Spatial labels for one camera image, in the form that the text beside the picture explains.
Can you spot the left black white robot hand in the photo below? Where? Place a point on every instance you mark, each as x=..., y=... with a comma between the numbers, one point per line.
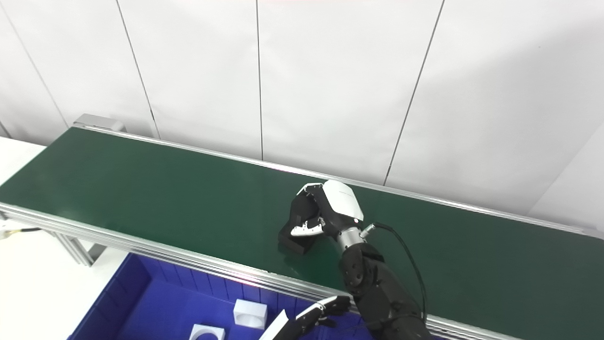
x=302, y=323

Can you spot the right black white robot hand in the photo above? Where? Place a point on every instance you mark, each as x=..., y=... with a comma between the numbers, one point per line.
x=339, y=203

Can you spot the aluminium conveyor leg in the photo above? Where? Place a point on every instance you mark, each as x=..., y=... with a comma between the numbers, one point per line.
x=75, y=250

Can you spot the white block with hole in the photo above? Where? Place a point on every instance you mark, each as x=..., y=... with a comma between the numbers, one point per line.
x=205, y=333
x=247, y=311

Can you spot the black cylinder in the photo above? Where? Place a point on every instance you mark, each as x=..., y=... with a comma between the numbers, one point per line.
x=297, y=243

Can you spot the grey conveyor motor housing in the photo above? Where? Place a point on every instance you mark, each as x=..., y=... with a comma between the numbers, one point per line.
x=101, y=123

